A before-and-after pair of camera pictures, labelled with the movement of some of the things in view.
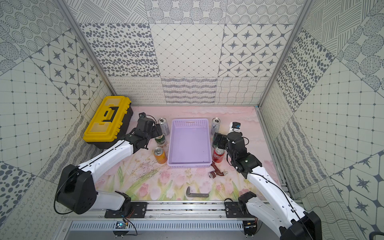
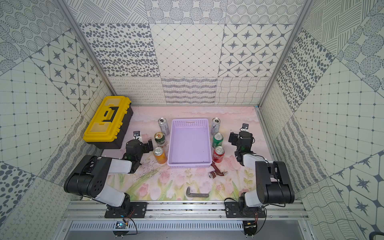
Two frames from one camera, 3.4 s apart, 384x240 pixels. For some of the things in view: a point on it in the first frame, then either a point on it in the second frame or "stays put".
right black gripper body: [224, 144] → [234, 137]
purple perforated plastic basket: [189, 145] stays put
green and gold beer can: [160, 140] stays put
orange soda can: [160, 155] stays put
